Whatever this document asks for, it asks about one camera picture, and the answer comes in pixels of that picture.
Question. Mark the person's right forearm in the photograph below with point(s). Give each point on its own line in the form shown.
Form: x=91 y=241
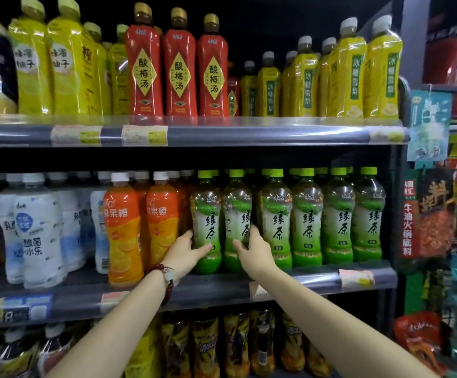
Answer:
x=330 y=330

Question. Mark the row of green-capped tea drinks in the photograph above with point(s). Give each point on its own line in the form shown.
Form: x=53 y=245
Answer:
x=307 y=220

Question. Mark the green tea bottle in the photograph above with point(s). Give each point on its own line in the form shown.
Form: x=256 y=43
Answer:
x=236 y=208
x=206 y=216

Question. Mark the person's left thumb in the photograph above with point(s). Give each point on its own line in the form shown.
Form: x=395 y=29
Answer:
x=203 y=250

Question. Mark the person's left hand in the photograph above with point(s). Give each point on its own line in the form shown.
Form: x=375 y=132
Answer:
x=181 y=257

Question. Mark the grey metal shelf board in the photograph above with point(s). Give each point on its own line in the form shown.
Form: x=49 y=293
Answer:
x=212 y=287
x=252 y=131

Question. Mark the red snack packet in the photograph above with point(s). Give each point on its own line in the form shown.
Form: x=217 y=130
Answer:
x=419 y=338

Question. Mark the person's left forearm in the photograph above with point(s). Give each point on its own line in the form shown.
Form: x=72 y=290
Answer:
x=118 y=330

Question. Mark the grey shelf upright post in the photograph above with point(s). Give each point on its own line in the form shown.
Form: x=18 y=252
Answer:
x=415 y=39

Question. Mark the pink price tag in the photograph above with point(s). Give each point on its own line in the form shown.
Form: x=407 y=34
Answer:
x=257 y=293
x=356 y=278
x=112 y=301

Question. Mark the yellow-green citrus drink bottle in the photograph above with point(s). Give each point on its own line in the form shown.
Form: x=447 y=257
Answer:
x=71 y=62
x=119 y=74
x=102 y=70
x=29 y=62

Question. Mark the row of yellow-black tea bottles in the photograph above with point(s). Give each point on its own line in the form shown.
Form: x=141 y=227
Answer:
x=209 y=346

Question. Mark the person's right hand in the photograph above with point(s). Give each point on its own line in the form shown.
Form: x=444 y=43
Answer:
x=258 y=259

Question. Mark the dark drink bottle white cap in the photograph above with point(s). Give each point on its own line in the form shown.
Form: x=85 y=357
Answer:
x=14 y=354
x=53 y=350

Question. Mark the row of white drink bottles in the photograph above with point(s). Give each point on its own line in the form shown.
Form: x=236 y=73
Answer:
x=39 y=232

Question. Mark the person's right thumb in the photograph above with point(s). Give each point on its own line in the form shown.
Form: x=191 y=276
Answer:
x=239 y=247

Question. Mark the row of yellow pear drinks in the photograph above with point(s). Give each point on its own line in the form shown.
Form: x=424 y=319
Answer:
x=344 y=74

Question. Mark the red plum drink bottle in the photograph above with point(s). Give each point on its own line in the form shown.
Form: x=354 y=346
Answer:
x=234 y=94
x=212 y=78
x=144 y=70
x=179 y=74

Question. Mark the white yellow price tag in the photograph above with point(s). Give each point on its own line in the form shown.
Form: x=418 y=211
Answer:
x=144 y=135
x=388 y=136
x=76 y=135

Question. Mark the teal white hanging packet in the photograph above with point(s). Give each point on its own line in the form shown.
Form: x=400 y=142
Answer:
x=429 y=125

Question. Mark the orange juice bottle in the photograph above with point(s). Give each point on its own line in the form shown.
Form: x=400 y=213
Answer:
x=123 y=232
x=141 y=192
x=161 y=220

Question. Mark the red black hotpot packet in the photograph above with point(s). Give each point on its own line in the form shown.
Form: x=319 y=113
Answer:
x=429 y=216

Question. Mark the red packets on shelf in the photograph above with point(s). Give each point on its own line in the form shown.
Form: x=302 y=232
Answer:
x=454 y=51

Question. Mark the blue price tag strip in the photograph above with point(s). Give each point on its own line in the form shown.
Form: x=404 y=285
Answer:
x=16 y=309

